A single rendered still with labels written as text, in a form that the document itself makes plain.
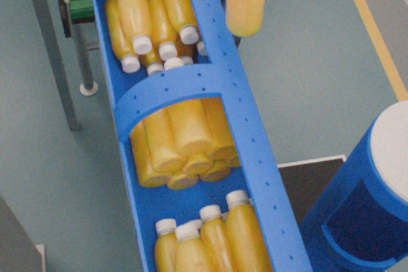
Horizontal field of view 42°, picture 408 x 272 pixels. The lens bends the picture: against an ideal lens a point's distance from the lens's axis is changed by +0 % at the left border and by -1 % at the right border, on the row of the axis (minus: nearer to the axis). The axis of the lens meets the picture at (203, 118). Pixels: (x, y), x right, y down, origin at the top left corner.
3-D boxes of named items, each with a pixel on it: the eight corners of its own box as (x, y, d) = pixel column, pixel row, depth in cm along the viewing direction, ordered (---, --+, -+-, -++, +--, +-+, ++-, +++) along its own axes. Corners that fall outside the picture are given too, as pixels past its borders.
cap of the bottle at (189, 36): (186, 25, 114) (187, 31, 113) (200, 28, 116) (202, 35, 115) (176, 36, 116) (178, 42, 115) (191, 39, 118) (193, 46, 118)
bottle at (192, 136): (172, 147, 95) (152, 67, 104) (184, 160, 101) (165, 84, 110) (208, 134, 94) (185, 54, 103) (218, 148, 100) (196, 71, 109)
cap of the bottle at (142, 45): (135, 49, 117) (136, 56, 116) (131, 39, 114) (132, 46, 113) (151, 45, 117) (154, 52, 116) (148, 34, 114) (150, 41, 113)
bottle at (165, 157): (160, 177, 104) (143, 101, 113) (192, 165, 103) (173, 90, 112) (147, 165, 98) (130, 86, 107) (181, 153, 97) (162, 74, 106)
